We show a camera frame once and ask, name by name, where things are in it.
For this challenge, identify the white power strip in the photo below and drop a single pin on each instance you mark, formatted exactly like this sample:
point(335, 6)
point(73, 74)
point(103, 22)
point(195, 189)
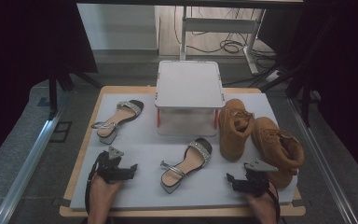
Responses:
point(274, 75)

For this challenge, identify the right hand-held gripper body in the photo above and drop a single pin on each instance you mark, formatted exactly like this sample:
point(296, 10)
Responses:
point(259, 179)

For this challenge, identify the tan suede boot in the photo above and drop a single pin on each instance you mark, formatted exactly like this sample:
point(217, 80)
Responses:
point(231, 140)
point(273, 140)

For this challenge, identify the black tripod stand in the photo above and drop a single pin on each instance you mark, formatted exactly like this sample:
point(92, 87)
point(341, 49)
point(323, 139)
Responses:
point(53, 90)

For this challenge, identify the aluminium rail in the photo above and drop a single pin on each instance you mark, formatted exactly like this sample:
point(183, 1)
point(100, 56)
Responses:
point(323, 161)
point(28, 161)

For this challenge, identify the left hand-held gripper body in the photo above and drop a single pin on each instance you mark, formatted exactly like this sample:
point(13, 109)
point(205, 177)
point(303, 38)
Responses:
point(112, 169)

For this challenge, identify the person's right hand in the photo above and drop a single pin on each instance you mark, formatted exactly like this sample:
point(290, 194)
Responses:
point(262, 205)

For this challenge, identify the white metal desk frame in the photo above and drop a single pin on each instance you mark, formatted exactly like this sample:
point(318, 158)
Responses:
point(217, 25)

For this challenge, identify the black metal stand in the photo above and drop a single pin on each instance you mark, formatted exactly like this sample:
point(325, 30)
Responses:
point(306, 99)

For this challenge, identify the dark curtain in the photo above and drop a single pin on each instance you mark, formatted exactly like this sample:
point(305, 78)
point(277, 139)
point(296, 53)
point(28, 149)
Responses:
point(18, 62)
point(348, 77)

